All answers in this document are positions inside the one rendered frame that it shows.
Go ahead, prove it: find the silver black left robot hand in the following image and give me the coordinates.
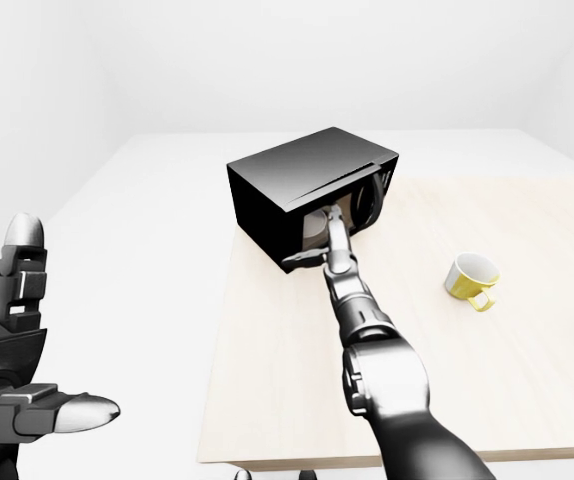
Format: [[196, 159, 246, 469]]
[[0, 212, 122, 480]]

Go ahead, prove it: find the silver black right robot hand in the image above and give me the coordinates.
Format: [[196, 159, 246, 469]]
[[281, 202, 369, 301]]

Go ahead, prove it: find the black microwave door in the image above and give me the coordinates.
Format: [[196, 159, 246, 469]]
[[281, 158, 387, 275]]

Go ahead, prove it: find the black microwave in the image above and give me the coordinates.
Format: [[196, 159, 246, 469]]
[[226, 126, 401, 275]]

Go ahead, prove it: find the yellow and white mug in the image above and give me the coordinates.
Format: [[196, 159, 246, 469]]
[[443, 252, 502, 314]]

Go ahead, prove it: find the black curved door handle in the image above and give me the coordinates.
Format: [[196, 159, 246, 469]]
[[355, 170, 387, 235]]

